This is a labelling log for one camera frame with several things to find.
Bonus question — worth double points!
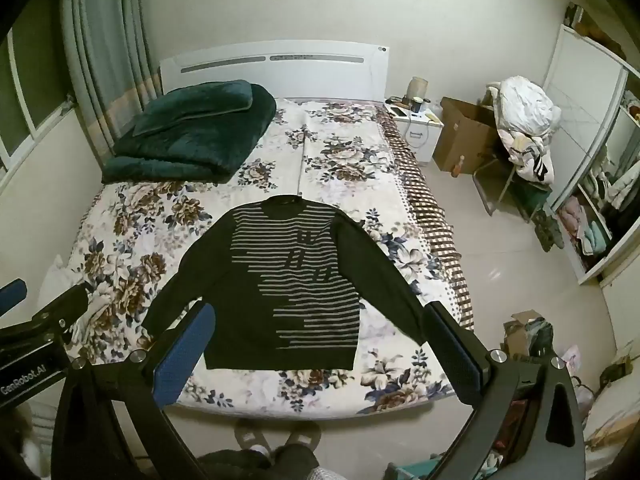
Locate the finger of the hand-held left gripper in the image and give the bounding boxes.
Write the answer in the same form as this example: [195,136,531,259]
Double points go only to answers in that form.
[0,280,28,317]
[27,284,91,333]

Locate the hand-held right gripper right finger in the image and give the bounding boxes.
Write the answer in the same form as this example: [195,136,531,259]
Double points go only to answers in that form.
[422,301,587,480]

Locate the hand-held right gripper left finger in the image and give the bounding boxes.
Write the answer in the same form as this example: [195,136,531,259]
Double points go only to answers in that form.
[50,301,217,480]

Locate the dark striped sweater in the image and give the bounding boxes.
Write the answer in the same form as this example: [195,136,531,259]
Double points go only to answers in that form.
[141,195,441,372]

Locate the folded clothes stack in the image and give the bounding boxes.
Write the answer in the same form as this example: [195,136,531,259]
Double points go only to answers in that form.
[557,195,613,261]

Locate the hanging clothes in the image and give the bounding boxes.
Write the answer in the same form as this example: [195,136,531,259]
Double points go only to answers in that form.
[590,157,640,211]

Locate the pile of clothes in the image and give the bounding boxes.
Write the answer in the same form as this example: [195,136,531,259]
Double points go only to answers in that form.
[482,75,563,184]

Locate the small cardboard box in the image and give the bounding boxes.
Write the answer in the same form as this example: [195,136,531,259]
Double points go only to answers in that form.
[502,310,556,356]

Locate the person's patterned slipper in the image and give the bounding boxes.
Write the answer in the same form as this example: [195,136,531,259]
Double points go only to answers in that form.
[234,420,275,461]

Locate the brown checked bed cloth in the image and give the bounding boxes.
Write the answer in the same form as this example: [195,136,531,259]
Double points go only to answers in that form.
[377,110,476,331]

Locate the person's dark trousers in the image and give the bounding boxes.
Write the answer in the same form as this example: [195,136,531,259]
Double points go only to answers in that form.
[197,442,318,480]

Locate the pile of bags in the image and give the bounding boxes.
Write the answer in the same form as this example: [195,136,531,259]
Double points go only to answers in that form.
[560,340,640,461]

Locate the metal-framed chair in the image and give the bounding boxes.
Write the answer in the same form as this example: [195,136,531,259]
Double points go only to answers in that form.
[472,155,551,221]

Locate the folded dark green blanket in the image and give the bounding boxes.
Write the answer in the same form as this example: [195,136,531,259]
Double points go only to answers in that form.
[101,80,277,184]

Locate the white nightstand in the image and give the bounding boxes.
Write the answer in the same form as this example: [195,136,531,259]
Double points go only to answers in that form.
[385,102,445,163]

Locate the open cardboard box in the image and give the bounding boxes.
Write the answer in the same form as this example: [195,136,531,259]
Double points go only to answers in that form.
[432,97,498,175]

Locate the white-framed window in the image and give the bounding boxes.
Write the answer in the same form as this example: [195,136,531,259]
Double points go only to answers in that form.
[0,0,76,171]

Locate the floral bedsheet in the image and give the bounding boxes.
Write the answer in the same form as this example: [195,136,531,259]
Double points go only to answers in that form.
[37,97,476,421]

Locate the dark green pillow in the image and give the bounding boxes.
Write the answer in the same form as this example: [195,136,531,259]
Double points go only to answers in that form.
[132,80,253,137]

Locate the grey-green curtain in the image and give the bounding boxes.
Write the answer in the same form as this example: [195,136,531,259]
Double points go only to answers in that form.
[60,0,163,161]

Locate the beige table lamp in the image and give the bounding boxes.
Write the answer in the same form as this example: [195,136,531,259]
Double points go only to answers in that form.
[409,76,431,113]

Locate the white wardrobe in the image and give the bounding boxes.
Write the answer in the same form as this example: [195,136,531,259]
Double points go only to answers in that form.
[542,5,640,286]

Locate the white bed headboard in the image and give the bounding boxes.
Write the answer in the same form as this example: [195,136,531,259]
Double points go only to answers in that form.
[159,40,392,102]

